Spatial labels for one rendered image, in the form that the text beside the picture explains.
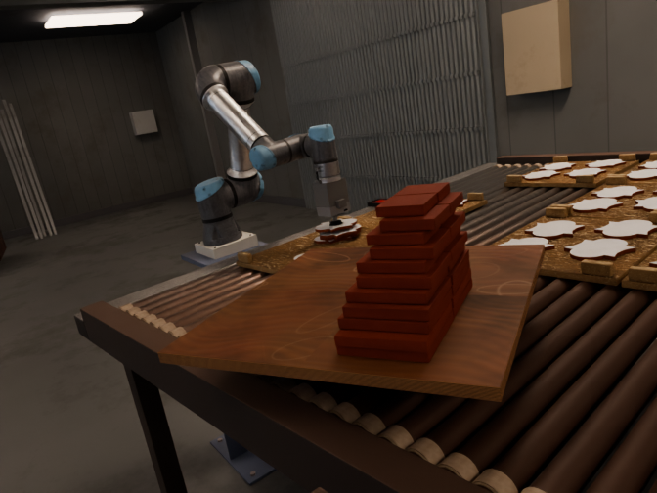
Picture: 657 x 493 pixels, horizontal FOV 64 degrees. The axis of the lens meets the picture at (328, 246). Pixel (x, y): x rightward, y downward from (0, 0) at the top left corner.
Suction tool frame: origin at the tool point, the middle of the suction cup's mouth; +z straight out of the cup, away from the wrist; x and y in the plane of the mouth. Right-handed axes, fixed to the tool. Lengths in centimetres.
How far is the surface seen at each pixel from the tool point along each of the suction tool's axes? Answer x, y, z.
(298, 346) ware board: -64, -69, -7
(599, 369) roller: -92, -37, 5
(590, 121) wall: 34, 287, 7
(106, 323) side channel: 3, -73, 2
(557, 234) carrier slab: -62, 17, 3
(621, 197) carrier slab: -63, 58, 3
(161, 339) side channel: -20, -71, 2
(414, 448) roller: -81, -66, 5
